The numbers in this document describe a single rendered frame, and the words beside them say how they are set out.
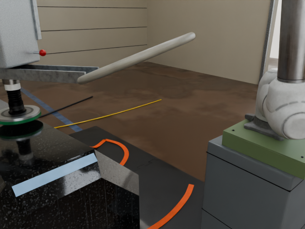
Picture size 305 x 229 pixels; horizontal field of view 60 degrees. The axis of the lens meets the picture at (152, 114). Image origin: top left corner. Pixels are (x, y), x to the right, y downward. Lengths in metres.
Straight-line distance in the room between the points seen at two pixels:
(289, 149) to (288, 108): 0.25
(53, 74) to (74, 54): 5.68
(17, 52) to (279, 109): 1.10
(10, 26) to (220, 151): 1.07
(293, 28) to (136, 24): 6.98
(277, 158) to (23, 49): 1.19
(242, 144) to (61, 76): 0.82
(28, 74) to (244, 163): 1.02
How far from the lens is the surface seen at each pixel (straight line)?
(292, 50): 0.98
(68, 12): 6.81
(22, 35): 1.38
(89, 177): 1.09
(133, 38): 7.75
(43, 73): 1.25
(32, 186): 1.03
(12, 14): 1.35
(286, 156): 1.13
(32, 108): 1.53
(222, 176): 1.32
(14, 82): 1.43
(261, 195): 1.23
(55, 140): 1.26
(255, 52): 5.80
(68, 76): 1.17
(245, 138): 1.19
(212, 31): 6.38
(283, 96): 0.99
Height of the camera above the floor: 1.37
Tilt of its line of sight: 21 degrees down
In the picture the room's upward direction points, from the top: straight up
